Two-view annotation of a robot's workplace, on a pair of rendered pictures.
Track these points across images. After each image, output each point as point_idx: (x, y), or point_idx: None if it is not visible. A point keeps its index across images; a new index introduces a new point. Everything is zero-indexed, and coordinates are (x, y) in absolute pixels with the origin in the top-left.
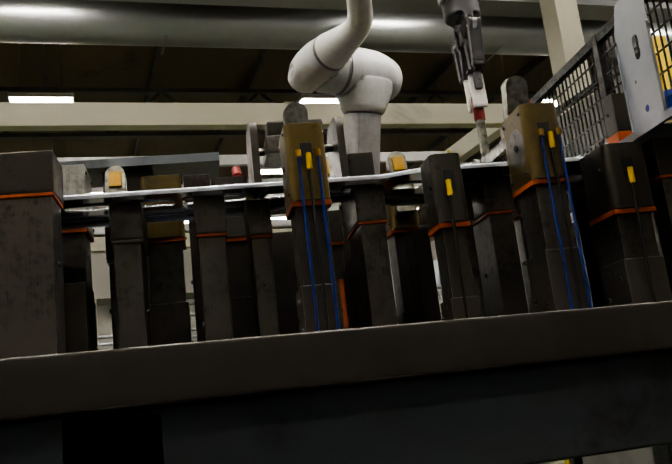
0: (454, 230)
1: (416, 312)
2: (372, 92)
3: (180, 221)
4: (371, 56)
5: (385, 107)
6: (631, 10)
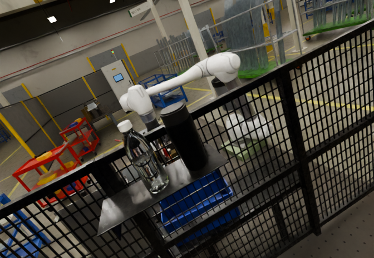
0: None
1: None
2: (219, 78)
3: (160, 143)
4: (213, 65)
5: (229, 79)
6: (133, 173)
